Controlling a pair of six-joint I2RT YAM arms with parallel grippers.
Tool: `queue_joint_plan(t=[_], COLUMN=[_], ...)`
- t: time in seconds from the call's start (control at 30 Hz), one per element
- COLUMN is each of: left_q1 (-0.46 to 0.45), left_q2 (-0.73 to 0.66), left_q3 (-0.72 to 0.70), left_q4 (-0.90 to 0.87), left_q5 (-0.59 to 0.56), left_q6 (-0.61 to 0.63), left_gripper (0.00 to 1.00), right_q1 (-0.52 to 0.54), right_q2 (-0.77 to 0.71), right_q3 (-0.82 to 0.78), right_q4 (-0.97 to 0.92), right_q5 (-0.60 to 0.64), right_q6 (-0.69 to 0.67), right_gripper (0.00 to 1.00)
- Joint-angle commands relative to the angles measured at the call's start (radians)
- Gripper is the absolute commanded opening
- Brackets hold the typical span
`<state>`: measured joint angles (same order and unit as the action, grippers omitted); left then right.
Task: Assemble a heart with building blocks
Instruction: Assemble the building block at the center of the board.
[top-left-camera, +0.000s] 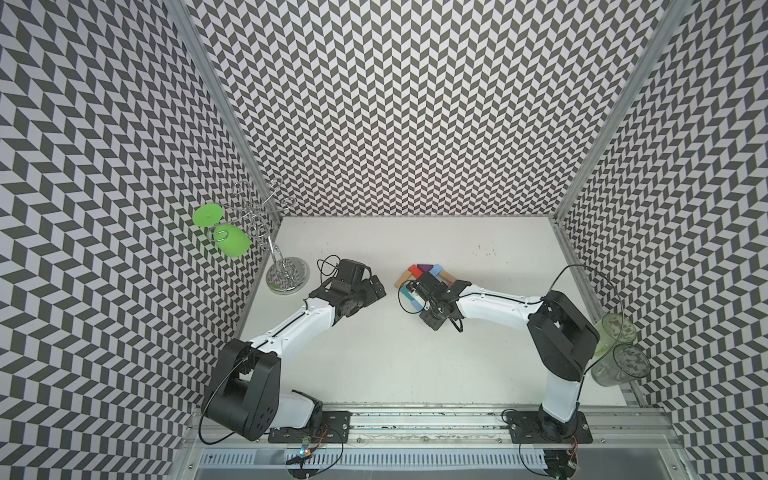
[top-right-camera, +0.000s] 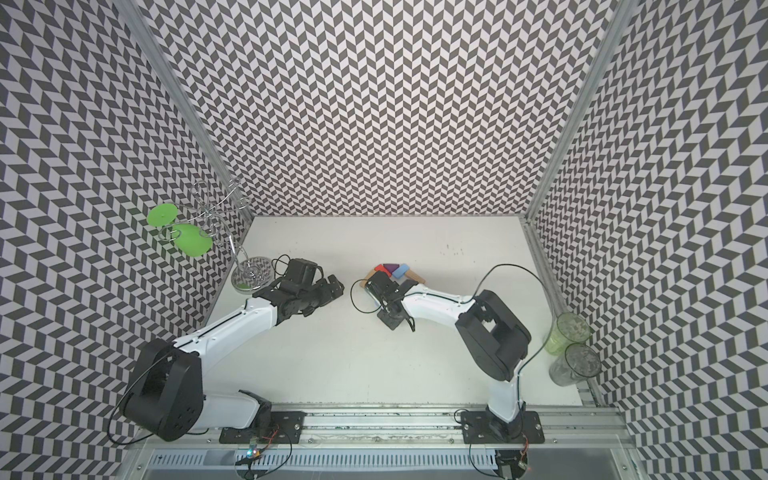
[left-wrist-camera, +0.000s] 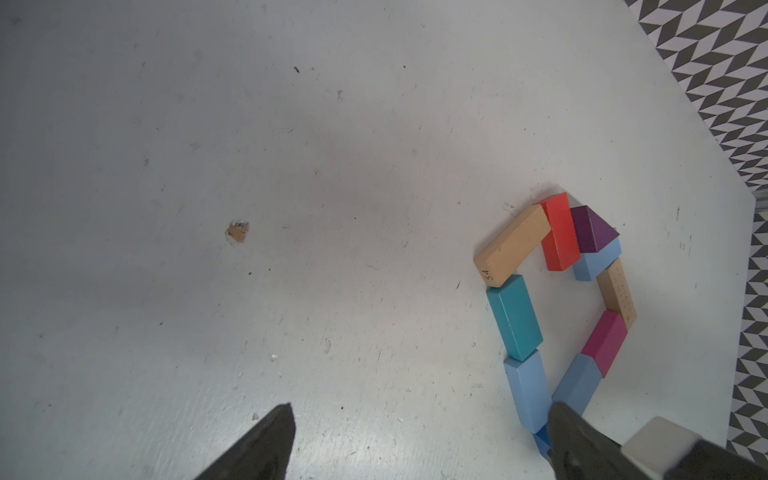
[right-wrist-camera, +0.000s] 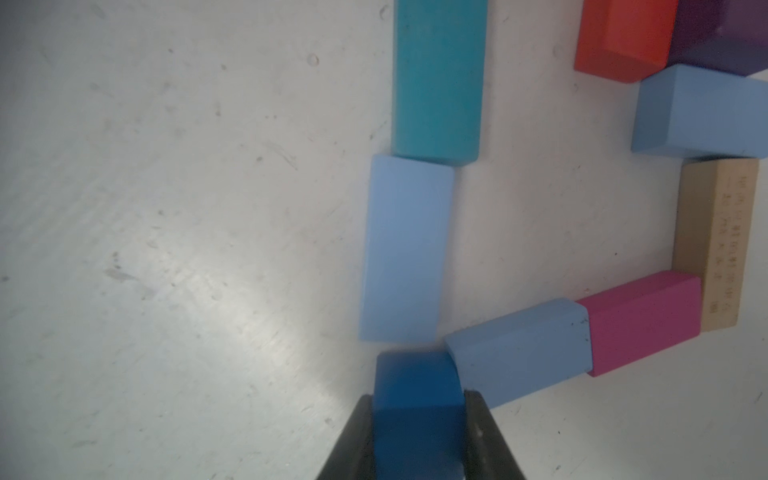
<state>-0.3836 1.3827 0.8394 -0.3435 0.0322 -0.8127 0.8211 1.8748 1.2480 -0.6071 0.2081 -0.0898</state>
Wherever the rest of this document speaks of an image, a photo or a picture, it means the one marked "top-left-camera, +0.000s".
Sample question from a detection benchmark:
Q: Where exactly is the natural wood block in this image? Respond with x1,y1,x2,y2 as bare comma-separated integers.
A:
436,270,457,286
394,270,412,289

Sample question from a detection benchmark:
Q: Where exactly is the teal rectangular block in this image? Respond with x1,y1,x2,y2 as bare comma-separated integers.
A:
400,286,416,302

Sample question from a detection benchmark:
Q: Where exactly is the red rectangular block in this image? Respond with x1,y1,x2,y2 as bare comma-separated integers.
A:
408,265,424,279

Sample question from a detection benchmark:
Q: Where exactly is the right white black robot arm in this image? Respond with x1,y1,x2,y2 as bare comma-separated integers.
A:
405,274,600,425

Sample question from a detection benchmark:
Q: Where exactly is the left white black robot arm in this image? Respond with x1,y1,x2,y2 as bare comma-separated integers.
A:
200,259,386,441

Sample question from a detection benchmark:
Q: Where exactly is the lower green cup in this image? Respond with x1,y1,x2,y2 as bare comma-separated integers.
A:
213,224,251,258

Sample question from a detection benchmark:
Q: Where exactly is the green cup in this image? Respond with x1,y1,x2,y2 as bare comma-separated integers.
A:
213,224,251,258
192,203,224,228

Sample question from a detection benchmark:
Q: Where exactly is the upper green cup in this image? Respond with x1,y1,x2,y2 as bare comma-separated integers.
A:
192,203,224,228

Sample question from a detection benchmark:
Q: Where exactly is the green transparent glass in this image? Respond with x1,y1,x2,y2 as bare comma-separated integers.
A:
594,312,637,358

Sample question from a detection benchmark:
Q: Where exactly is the grey transparent glass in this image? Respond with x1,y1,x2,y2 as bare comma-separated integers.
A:
591,344,651,387

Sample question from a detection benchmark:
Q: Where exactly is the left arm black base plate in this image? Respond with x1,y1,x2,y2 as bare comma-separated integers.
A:
268,410,352,444

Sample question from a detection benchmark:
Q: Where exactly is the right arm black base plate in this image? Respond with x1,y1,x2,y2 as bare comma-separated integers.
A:
501,409,594,445

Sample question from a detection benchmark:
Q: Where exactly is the aluminium front rail frame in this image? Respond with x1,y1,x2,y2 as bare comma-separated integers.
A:
169,404,696,479

